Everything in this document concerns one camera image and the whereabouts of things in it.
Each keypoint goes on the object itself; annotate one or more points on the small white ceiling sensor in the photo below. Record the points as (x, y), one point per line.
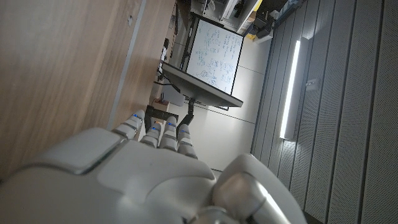
(312, 84)

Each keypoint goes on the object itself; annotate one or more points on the whiteboard with blue writing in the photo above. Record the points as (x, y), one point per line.
(214, 57)

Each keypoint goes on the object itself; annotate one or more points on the white shelving unit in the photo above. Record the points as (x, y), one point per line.
(230, 12)

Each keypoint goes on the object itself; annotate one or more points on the black case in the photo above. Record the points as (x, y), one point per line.
(158, 114)

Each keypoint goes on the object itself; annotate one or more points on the long ceiling light bar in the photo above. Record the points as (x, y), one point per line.
(289, 93)

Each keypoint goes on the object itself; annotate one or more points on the small cardboard box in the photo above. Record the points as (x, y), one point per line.
(161, 105)

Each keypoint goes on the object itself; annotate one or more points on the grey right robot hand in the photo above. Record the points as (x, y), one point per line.
(130, 180)

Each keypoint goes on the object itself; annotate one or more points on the person in white shirt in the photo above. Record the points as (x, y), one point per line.
(163, 54)

